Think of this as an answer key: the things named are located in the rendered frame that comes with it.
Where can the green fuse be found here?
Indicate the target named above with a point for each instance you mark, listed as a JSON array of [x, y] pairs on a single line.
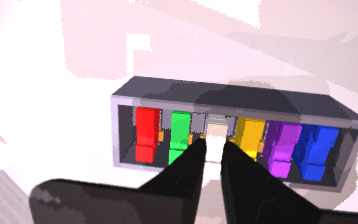
[[180, 126]]

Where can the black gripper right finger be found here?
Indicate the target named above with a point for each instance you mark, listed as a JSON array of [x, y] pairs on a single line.
[[253, 195]]

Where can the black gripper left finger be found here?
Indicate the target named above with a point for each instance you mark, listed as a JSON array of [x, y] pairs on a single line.
[[170, 197]]

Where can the yellow fuse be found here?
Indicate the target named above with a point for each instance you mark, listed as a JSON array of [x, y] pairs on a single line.
[[249, 132]]

